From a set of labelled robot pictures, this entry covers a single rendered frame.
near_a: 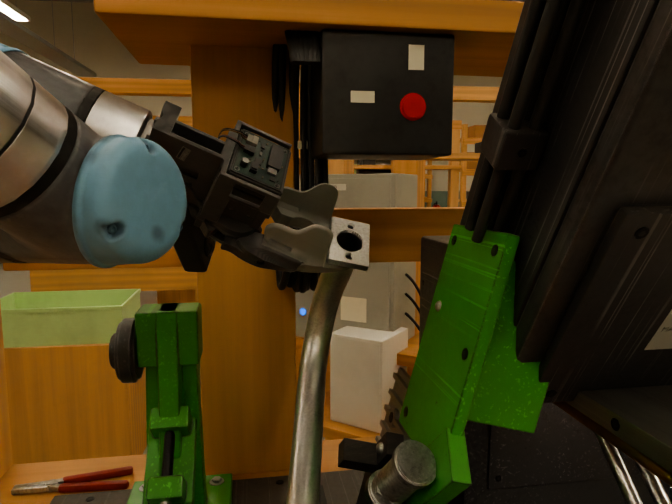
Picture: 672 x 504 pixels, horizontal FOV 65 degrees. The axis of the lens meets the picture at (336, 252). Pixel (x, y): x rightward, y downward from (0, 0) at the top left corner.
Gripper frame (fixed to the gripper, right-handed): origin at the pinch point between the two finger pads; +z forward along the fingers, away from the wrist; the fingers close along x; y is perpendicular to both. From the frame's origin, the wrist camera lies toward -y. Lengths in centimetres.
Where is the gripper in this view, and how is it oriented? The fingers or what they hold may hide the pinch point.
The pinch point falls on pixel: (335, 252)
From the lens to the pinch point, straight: 53.0
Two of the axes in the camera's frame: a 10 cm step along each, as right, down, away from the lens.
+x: 0.8, -7.6, 6.4
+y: 4.7, -5.4, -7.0
